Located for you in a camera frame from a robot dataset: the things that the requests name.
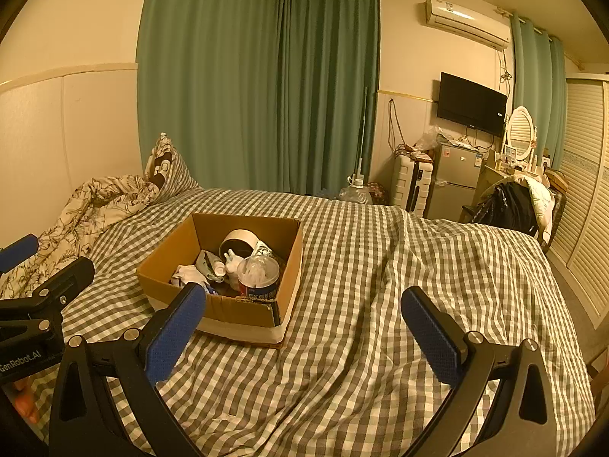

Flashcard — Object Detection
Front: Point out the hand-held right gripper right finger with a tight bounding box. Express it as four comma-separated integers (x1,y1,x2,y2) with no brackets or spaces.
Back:
400,286,572,457

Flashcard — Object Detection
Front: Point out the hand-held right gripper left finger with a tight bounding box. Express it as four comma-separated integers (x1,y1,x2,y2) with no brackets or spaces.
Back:
49,283,207,457

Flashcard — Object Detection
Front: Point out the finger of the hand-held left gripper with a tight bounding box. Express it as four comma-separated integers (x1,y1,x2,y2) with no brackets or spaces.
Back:
0,256,96,328
0,233,40,274

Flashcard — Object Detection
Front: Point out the brown cardboard box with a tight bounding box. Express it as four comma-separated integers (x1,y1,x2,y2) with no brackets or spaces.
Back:
136,213,304,346

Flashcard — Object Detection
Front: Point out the clear cotton swab jar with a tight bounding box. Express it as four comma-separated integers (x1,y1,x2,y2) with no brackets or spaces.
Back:
238,254,281,299

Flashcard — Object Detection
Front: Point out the beige tape roll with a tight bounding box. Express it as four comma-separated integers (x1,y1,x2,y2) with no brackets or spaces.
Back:
219,229,260,260

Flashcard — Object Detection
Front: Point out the person's left hand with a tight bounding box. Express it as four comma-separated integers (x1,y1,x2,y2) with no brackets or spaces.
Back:
12,378,41,423

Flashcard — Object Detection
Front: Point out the floral duvet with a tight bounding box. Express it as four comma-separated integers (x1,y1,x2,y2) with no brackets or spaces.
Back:
0,174,160,300

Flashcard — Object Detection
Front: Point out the checkered pillow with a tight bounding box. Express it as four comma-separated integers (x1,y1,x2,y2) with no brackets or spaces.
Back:
144,132,201,196

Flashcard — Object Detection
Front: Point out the dark patterned bag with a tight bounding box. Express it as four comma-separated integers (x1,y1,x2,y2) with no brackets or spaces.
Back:
366,182,392,206

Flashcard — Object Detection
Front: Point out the black jacket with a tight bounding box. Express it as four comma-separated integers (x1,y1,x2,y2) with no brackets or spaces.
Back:
471,181,540,236

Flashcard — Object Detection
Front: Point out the white suitcase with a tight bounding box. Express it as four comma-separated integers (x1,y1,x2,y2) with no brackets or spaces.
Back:
391,152,436,215

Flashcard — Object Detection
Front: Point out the silver small fridge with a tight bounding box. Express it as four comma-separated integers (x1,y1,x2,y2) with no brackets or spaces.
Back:
425,143,486,222

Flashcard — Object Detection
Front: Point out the white jacket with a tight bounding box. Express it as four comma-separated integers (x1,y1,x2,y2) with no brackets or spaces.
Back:
516,174,557,241

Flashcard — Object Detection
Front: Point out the dressing table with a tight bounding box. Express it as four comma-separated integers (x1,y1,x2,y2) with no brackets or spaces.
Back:
476,152,548,201

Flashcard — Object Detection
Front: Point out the brown wooden chair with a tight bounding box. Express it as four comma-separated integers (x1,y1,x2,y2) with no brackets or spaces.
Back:
542,166,569,253

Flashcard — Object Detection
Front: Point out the clear plastic bag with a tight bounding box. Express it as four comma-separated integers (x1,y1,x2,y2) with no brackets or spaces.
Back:
414,125,445,153

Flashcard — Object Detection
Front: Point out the white louvered wardrobe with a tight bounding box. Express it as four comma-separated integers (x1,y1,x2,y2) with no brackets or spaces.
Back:
547,74,609,329

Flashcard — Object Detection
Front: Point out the mop pole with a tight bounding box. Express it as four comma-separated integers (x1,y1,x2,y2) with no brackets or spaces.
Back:
354,86,371,186

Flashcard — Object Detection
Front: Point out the white oval mirror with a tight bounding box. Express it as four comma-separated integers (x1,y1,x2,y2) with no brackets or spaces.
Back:
503,106,537,165

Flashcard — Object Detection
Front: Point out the green curtain with eyelets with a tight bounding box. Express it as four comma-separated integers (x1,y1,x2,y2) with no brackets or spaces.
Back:
509,10,568,172

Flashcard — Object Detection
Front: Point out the white air conditioner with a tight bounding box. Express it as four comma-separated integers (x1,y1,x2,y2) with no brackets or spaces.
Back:
419,0,512,51

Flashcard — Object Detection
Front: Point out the hanging wall cable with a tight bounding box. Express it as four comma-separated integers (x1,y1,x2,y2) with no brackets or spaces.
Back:
387,98,405,153

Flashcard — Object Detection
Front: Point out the black wall television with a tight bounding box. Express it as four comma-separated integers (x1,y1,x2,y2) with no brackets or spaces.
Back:
437,72,508,137

